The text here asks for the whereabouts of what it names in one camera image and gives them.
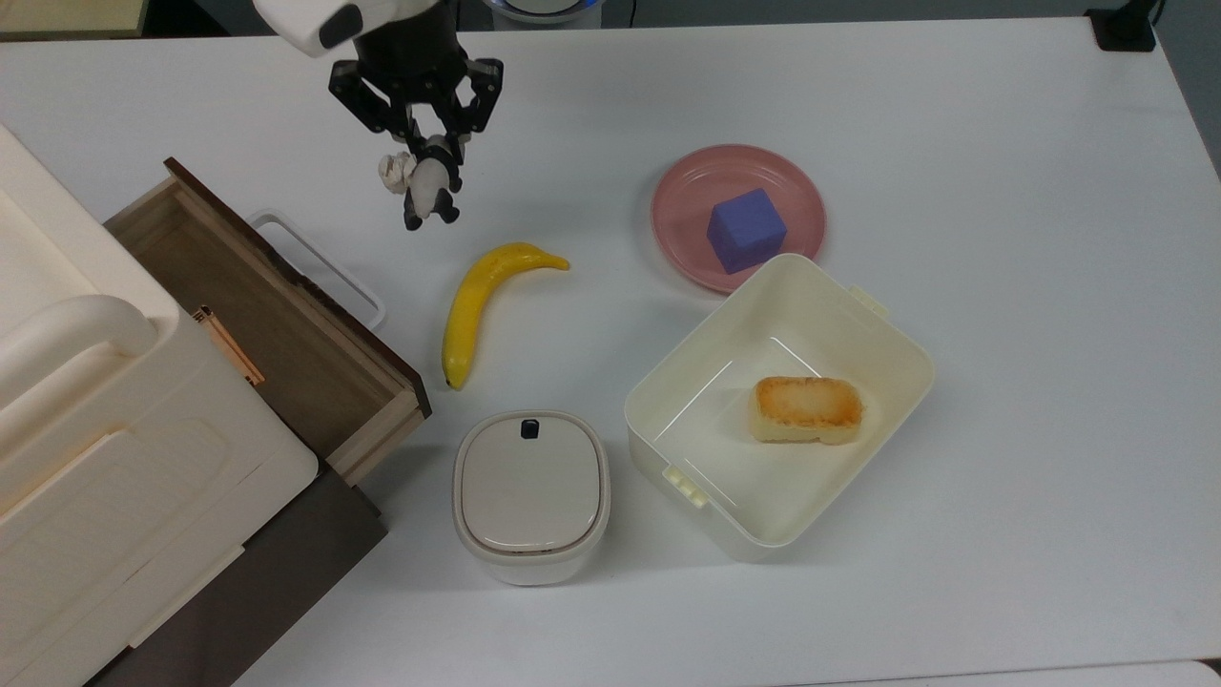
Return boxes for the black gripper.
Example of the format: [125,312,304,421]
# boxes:
[329,0,505,192]

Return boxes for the black and white panda toy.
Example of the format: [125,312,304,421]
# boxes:
[379,134,461,232]

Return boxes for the yellow toy banana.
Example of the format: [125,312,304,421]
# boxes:
[441,241,571,390]

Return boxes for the cream toy refrigerator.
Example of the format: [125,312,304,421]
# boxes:
[0,124,321,687]

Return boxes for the toasted bread toy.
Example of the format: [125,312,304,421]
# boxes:
[748,375,865,447]

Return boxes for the dark brown drawer cabinet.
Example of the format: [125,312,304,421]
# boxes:
[86,463,389,687]

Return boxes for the pink plate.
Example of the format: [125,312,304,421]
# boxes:
[652,144,827,294]

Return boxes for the purple cube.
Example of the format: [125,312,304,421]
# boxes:
[706,187,789,276]

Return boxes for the tan cardboard box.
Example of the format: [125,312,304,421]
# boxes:
[0,0,152,41]

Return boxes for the small white lidded bin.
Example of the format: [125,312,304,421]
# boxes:
[452,410,611,587]

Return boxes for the cream plastic storage box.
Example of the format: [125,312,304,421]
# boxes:
[624,253,936,562]

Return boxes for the wooden drawer with white handle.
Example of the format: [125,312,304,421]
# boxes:
[103,157,432,488]

